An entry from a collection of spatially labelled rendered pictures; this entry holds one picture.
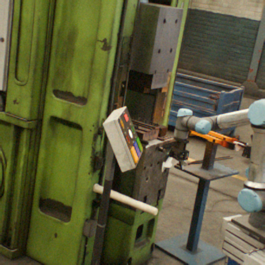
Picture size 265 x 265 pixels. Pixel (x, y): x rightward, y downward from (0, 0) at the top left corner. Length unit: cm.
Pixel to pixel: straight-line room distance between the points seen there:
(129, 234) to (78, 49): 124
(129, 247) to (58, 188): 61
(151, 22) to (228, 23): 837
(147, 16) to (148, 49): 20
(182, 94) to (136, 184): 388
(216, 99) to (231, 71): 451
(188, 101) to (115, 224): 381
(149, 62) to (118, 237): 119
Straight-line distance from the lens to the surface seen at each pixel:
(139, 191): 354
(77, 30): 340
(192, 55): 1206
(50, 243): 373
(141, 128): 357
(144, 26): 337
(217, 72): 1177
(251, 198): 266
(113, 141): 287
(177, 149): 294
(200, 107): 723
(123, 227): 370
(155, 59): 338
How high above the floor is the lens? 190
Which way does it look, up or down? 15 degrees down
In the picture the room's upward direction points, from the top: 9 degrees clockwise
